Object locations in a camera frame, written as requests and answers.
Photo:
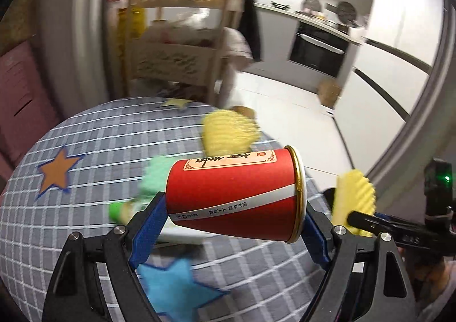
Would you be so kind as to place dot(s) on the yellow bag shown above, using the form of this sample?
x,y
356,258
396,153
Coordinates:
x,y
132,25

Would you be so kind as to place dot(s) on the black hanging cloth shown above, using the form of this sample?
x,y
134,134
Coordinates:
x,y
251,23

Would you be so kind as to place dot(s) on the red paper cup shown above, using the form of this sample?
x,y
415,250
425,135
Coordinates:
x,y
231,201

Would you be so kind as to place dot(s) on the built-in black oven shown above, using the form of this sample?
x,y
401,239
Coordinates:
x,y
317,49

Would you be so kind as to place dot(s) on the yellow foam fruit net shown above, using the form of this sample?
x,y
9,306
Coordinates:
x,y
354,197
229,131

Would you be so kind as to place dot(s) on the plastic bags in cart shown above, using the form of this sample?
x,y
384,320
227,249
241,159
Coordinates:
x,y
178,35

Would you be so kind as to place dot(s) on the black trash bin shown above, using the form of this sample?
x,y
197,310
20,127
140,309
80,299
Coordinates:
x,y
328,198

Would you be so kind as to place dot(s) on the person's right hand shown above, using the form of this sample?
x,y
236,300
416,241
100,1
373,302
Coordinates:
x,y
438,281

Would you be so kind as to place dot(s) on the stack of pink stools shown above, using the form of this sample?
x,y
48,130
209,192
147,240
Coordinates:
x,y
21,101

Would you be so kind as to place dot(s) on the round metal plate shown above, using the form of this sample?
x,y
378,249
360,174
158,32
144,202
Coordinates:
x,y
315,4

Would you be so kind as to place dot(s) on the cardboard box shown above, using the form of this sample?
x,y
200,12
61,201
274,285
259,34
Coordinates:
x,y
329,93

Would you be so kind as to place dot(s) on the white refrigerator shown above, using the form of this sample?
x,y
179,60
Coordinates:
x,y
392,58

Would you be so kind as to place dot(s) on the grey checked star tablecloth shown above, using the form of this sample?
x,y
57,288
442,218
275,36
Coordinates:
x,y
89,129

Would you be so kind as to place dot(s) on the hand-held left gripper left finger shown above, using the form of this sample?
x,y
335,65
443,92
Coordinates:
x,y
149,226

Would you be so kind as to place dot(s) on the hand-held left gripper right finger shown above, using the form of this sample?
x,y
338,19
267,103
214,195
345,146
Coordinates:
x,y
314,234

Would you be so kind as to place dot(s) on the white sack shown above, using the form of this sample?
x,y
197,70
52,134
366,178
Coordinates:
x,y
235,55

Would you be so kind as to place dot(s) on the round metal steamer rack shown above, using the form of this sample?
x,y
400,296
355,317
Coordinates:
x,y
346,11

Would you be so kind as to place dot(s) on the white and green bottle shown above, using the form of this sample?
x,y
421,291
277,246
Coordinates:
x,y
119,210

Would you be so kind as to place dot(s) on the beige perforated storage cart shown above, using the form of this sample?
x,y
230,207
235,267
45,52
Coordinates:
x,y
178,5

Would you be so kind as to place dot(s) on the green plastic bag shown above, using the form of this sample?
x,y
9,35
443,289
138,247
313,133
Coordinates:
x,y
156,176

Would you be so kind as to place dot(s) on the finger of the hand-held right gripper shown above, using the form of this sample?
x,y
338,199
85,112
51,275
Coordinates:
x,y
367,221

